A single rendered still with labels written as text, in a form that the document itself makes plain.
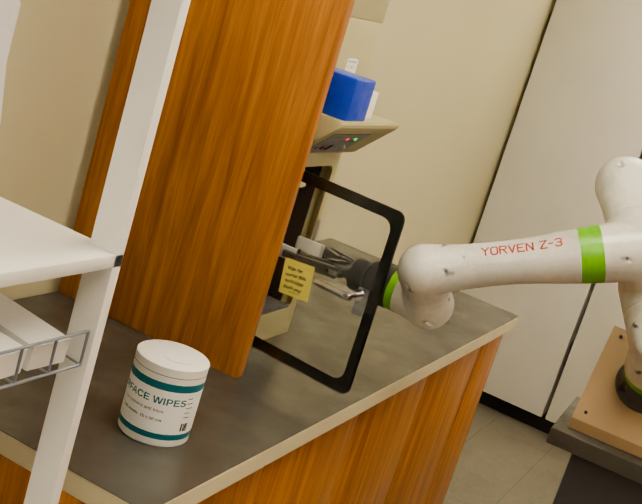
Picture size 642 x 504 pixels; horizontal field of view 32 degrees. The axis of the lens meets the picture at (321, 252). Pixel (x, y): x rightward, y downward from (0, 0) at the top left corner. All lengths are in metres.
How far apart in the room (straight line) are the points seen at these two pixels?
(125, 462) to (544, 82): 3.79
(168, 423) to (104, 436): 0.11
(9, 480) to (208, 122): 0.85
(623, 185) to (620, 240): 0.14
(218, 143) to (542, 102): 3.20
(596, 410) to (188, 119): 1.19
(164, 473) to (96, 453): 0.12
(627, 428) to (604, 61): 2.81
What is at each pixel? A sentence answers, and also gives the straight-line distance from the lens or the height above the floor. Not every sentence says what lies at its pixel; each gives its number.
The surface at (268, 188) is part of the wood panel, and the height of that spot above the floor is 1.34.
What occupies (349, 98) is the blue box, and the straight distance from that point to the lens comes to 2.29.
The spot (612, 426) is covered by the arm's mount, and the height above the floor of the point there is 0.98.
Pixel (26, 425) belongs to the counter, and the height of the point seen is 0.94.
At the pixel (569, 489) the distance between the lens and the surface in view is 2.80.
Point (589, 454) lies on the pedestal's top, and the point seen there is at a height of 0.92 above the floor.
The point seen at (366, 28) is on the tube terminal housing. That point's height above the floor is 1.69.
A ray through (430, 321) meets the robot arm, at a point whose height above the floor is 1.17.
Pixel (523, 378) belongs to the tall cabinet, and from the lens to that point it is 5.48.
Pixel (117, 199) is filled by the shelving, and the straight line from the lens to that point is 1.48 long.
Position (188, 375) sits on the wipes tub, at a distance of 1.92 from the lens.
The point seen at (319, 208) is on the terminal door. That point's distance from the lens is 2.28.
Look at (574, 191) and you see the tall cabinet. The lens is 5.31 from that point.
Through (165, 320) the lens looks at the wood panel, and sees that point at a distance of 2.41.
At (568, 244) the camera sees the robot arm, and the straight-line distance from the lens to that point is 2.23.
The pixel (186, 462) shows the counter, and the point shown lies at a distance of 1.94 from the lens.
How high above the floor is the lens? 1.79
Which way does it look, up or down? 14 degrees down
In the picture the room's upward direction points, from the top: 17 degrees clockwise
